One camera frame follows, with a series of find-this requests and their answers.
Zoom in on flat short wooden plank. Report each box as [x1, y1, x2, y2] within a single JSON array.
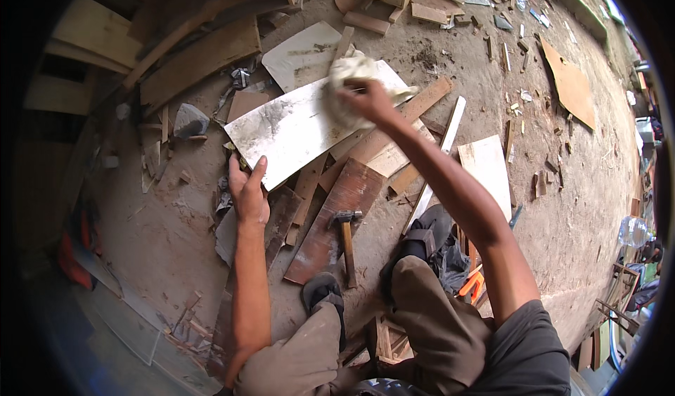
[[410, 3, 450, 26]]

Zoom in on person's right hand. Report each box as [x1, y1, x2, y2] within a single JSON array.
[[336, 78, 403, 129]]

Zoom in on white cloth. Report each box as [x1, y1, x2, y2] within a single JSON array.
[[326, 50, 420, 129]]

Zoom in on narrow wooden slat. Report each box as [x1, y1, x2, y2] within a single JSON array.
[[291, 152, 329, 227]]

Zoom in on wooden chair frame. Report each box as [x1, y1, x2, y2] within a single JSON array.
[[595, 261, 642, 336]]

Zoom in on small wooden frame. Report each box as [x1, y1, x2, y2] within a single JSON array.
[[365, 314, 416, 366]]

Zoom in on dark brown plank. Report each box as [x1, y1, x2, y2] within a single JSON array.
[[284, 158, 384, 286]]

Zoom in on long light wooden plank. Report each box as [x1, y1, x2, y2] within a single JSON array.
[[319, 76, 455, 192]]

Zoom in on clear glass sheet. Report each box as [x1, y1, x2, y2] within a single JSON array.
[[73, 248, 161, 366]]

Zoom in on black plastic bag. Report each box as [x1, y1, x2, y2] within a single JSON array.
[[429, 237, 471, 295]]

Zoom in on person's legs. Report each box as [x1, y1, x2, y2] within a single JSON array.
[[232, 203, 495, 396]]

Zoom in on heap of scrap wood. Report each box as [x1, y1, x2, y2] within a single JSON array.
[[442, 0, 552, 75]]

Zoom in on person's body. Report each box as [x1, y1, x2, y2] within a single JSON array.
[[464, 227, 573, 396]]

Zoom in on grey stone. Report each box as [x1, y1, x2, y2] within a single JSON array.
[[173, 103, 211, 140]]

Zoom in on large white smudged panel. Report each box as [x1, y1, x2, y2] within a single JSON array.
[[224, 60, 418, 192]]

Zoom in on small white panel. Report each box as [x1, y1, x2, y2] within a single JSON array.
[[262, 21, 345, 94]]

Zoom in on wide brown wooden plank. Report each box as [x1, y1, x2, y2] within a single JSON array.
[[139, 17, 263, 108]]

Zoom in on orange plywood sheet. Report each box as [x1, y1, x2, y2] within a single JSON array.
[[540, 37, 597, 131]]

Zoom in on clear plastic bottle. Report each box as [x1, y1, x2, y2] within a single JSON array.
[[617, 215, 650, 249]]

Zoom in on crumpled grey wrapper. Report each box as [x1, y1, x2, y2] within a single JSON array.
[[229, 66, 255, 89]]

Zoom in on orange handled saw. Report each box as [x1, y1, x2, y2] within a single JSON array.
[[457, 268, 486, 305]]

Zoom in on hammer with wooden handle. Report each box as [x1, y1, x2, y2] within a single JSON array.
[[329, 210, 364, 289]]

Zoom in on long diagonal wooden batten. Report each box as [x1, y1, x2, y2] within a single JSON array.
[[123, 0, 235, 90]]

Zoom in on red orange cloth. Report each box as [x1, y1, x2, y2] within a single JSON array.
[[57, 210, 100, 292]]

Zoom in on long thin white strip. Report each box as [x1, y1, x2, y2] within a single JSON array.
[[402, 96, 468, 236]]

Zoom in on short wooden block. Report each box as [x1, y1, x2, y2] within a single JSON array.
[[342, 11, 391, 36]]

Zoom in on person's left hand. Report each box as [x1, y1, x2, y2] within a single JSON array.
[[228, 154, 271, 228]]

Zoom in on stack of pale wooden boards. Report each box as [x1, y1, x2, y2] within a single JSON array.
[[23, 0, 144, 116]]

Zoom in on pale rectangular board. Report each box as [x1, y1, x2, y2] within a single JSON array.
[[457, 135, 514, 223]]

